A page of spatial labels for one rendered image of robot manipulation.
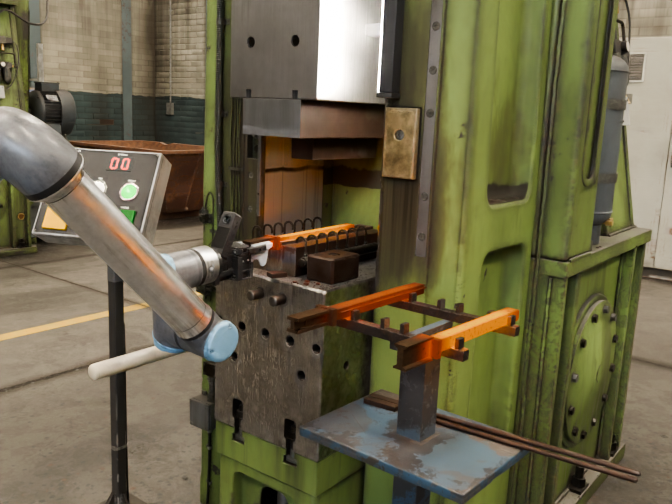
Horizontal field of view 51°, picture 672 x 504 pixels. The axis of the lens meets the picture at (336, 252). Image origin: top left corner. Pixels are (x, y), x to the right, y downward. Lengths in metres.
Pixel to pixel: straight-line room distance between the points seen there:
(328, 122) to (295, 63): 0.18
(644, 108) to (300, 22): 5.30
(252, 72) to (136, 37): 9.73
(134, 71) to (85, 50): 0.87
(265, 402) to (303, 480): 0.22
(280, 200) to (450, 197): 0.63
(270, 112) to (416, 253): 0.52
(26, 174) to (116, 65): 10.13
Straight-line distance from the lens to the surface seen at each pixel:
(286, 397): 1.86
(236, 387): 1.98
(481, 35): 1.70
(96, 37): 11.19
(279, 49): 1.83
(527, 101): 2.03
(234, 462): 2.09
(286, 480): 1.96
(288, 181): 2.16
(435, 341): 1.25
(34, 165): 1.24
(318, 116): 1.83
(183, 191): 8.49
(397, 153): 1.75
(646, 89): 6.85
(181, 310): 1.45
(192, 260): 1.62
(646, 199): 6.84
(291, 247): 1.82
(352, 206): 2.28
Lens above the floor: 1.34
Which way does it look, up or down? 11 degrees down
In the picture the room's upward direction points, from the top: 3 degrees clockwise
